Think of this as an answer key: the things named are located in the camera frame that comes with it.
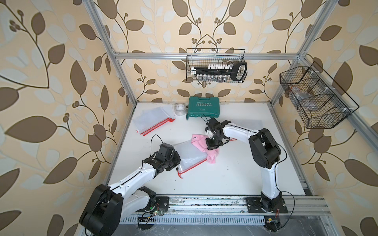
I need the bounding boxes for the pink microfiber cloth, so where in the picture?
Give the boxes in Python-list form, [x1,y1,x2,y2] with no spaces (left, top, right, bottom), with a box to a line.
[191,134,219,164]

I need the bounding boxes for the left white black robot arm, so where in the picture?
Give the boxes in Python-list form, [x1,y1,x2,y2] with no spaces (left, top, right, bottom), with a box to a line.
[79,143,181,236]

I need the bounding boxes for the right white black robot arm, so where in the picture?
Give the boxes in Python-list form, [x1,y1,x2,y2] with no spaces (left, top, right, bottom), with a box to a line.
[205,118,282,200]

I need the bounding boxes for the stack of mesh document bags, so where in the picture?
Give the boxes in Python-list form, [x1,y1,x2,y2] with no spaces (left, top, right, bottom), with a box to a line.
[133,105,175,136]

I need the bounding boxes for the clear plastic bag in basket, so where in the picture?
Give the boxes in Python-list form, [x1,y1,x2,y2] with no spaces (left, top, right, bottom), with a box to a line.
[291,86,318,110]

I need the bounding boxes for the green plastic tool case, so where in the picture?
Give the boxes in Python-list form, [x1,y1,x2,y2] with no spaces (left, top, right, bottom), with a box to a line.
[186,96,220,120]

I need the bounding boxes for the clear tape roll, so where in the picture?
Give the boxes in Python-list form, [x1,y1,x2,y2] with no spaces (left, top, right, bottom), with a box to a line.
[174,103,187,117]

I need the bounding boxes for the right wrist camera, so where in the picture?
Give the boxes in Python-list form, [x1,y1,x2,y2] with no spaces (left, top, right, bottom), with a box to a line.
[205,128,214,139]

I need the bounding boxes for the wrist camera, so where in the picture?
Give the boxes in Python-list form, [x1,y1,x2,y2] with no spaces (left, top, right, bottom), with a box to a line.
[205,128,214,139]
[159,143,174,158]

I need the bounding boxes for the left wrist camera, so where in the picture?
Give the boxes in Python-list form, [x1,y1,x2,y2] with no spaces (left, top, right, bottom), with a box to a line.
[159,143,174,158]

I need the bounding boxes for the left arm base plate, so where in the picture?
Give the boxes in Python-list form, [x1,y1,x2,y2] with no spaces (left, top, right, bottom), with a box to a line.
[140,196,169,213]

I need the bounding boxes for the black socket holder rail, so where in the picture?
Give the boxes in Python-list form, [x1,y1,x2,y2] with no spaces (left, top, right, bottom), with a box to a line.
[190,62,248,83]

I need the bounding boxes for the black wire basket centre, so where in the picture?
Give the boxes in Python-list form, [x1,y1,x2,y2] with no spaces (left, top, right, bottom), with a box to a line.
[186,48,248,83]

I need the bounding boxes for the black wire basket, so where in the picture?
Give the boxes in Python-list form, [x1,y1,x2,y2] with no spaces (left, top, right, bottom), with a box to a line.
[280,62,360,129]
[186,48,248,83]

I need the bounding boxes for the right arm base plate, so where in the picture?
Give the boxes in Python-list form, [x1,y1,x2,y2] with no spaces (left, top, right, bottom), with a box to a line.
[245,195,288,213]

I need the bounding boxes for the black wire basket right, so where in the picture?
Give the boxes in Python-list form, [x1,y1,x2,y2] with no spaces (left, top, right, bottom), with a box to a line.
[280,62,360,129]

